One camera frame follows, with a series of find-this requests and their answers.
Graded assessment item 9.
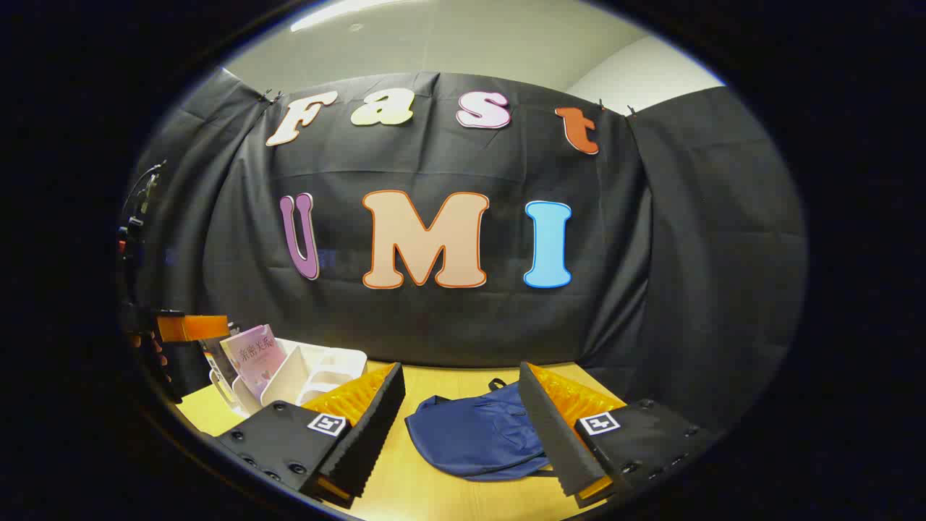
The pink book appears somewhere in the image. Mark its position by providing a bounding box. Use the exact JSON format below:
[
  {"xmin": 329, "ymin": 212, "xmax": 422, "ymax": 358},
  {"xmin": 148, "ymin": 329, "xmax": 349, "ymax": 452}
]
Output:
[{"xmin": 219, "ymin": 324, "xmax": 288, "ymax": 402}]

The white plastic bookshelf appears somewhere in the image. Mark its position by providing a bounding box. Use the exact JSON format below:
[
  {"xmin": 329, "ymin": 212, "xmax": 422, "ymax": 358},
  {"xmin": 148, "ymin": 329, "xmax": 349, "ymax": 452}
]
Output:
[{"xmin": 208, "ymin": 336, "xmax": 368, "ymax": 417}]

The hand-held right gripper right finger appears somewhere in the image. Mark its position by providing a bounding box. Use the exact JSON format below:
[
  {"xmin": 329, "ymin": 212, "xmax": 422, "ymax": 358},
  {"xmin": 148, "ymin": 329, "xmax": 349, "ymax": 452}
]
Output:
[{"xmin": 519, "ymin": 362, "xmax": 717, "ymax": 509}]

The blue schoolbag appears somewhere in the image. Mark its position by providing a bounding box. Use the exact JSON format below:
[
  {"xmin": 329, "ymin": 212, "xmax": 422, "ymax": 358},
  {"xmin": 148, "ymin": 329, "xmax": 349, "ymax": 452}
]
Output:
[{"xmin": 404, "ymin": 378, "xmax": 558, "ymax": 483}]

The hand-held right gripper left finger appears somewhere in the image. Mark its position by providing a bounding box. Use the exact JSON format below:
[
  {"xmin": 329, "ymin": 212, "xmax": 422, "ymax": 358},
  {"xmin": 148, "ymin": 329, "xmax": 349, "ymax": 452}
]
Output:
[{"xmin": 213, "ymin": 362, "xmax": 406, "ymax": 509}]

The black backdrop cloth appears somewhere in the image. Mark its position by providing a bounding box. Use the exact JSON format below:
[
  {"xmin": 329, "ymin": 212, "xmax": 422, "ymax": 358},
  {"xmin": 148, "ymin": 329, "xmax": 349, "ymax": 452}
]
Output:
[{"xmin": 127, "ymin": 69, "xmax": 807, "ymax": 435}]

